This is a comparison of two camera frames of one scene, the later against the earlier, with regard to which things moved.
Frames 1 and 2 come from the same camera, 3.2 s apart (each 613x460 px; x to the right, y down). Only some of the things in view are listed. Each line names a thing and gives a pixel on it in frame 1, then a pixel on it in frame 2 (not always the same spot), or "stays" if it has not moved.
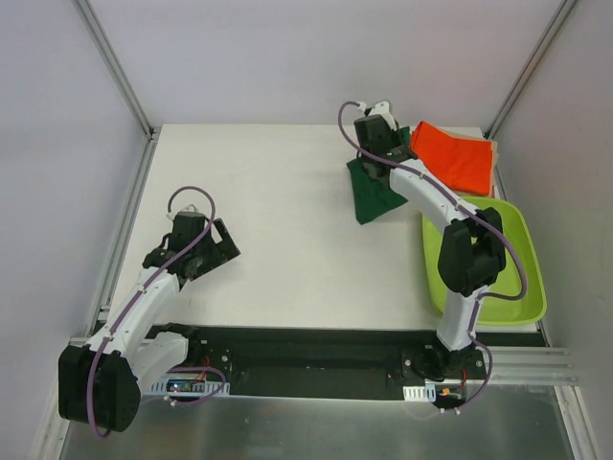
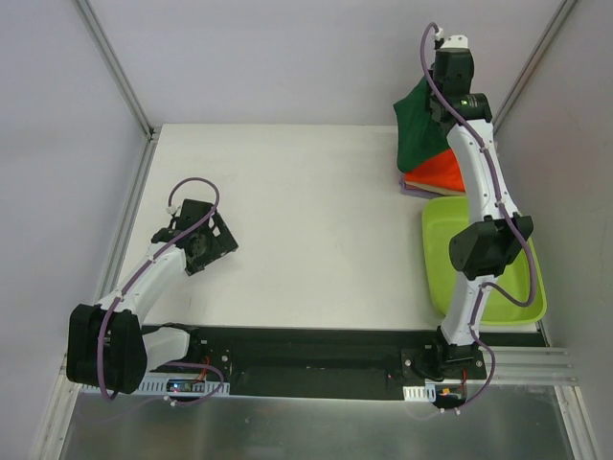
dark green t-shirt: [373, 194] -> [420, 132]
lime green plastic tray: [510, 283] stays
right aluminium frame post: [556, 22] stays
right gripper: [375, 169] -> [435, 102]
